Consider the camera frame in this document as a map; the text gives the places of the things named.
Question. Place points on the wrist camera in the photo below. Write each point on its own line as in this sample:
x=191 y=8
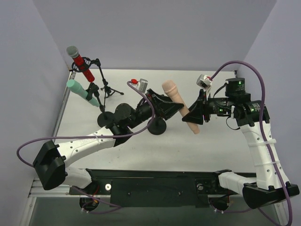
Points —
x=205 y=82
x=140 y=85

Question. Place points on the red glitter microphone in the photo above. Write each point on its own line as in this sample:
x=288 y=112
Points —
x=80 y=63

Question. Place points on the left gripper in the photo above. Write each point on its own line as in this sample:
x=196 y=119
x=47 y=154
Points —
x=153 y=106

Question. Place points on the black round-base stand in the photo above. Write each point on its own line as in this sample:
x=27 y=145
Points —
x=157 y=126
x=105 y=118

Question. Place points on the black tripod microphone stand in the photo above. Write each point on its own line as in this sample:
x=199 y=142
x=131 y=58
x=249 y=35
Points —
x=108 y=91

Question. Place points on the mint green toy microphone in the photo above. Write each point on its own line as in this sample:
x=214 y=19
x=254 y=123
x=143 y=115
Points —
x=76 y=88

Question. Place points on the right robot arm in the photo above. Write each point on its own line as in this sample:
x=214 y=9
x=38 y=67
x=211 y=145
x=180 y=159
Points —
x=271 y=183

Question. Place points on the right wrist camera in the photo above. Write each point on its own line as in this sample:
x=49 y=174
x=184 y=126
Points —
x=205 y=82

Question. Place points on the peach toy microphone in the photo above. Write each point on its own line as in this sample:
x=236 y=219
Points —
x=171 y=90

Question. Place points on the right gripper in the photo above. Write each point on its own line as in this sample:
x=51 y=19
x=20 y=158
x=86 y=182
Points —
x=203 y=106

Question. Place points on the black round-base stand front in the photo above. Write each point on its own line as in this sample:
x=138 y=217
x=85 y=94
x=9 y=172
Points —
x=157 y=126

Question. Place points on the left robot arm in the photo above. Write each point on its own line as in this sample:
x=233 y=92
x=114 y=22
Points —
x=53 y=162

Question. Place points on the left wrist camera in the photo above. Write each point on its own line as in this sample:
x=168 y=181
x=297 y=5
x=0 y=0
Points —
x=140 y=85

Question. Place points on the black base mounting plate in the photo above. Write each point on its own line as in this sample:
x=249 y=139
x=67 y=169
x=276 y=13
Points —
x=130 y=188

